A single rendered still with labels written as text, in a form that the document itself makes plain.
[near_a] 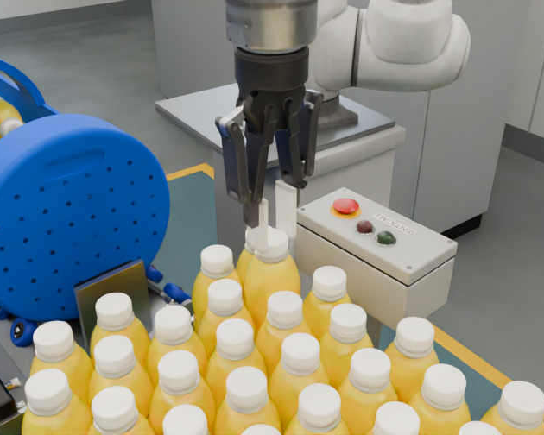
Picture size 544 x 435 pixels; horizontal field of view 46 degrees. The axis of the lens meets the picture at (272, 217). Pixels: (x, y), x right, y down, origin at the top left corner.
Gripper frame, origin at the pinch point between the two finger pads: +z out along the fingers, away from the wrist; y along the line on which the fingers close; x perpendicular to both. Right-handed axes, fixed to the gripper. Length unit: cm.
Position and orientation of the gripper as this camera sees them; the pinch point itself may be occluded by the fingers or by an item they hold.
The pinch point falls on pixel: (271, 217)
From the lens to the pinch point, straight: 73.7
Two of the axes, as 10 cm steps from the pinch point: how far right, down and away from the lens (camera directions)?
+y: -7.5, 3.5, -5.6
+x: 6.6, 3.9, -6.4
